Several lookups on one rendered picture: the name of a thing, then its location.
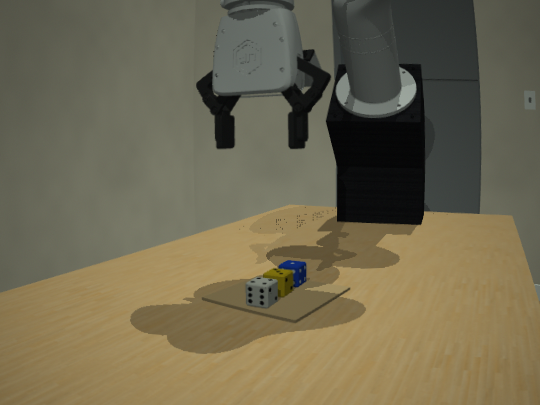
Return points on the yellow die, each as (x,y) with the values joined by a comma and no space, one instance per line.
(284,278)

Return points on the blue die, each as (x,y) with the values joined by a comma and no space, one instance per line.
(299,268)

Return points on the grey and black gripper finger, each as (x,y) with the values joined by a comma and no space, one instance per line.
(221,107)
(298,118)

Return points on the grey die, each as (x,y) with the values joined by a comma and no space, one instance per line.
(261,292)

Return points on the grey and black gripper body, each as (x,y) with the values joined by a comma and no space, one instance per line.
(250,56)

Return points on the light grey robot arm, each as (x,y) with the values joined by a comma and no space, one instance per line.
(367,38)

